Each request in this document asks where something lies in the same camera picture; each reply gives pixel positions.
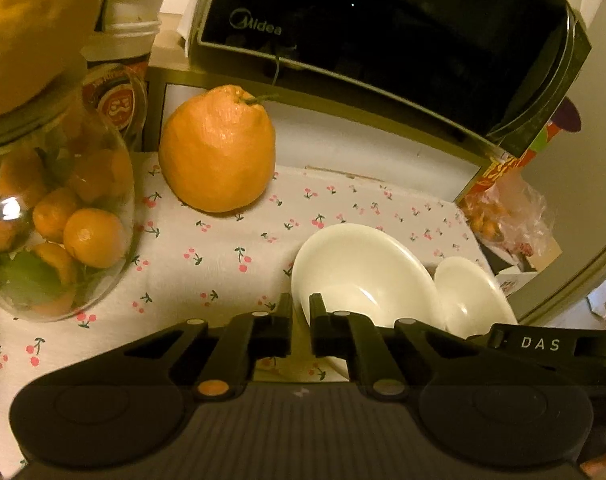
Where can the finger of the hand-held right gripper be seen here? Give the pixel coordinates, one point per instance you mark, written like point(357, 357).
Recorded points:
point(480, 341)

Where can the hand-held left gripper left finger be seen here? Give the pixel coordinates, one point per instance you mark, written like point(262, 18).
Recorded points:
point(285, 327)

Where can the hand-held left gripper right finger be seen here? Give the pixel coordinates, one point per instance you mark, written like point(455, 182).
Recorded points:
point(319, 327)

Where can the small cream bowl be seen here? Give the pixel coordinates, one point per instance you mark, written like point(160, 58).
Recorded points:
point(470, 292)

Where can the large cream bowl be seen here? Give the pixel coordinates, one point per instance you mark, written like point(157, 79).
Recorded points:
point(358, 265)

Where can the white cardboard box red logo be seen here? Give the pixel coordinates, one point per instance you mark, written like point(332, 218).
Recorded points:
point(520, 280)

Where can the cherry print tablecloth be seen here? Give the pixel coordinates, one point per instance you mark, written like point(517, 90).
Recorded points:
point(198, 280)

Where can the plastic bag of small oranges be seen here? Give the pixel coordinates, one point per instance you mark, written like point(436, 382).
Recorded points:
point(513, 215)

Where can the large orange with stem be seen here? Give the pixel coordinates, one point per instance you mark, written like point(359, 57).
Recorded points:
point(218, 152)

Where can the red printed box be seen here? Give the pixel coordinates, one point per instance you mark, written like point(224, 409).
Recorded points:
point(543, 145)

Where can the pile of small tangerines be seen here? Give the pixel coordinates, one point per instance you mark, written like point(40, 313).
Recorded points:
point(90, 237)

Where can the round glass jar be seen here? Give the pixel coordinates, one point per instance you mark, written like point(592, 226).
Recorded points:
point(108, 175)

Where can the black microwave oven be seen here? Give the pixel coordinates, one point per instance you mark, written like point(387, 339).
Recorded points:
point(408, 45)

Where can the white paper sheet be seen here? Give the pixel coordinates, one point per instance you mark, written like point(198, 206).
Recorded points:
point(195, 5)

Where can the stacked printed paper cups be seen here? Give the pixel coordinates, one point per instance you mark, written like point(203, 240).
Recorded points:
point(128, 15)

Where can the large orange with leaves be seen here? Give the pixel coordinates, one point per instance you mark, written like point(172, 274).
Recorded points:
point(28, 25)

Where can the white shelf frame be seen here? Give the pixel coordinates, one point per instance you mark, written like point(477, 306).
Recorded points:
point(333, 120)

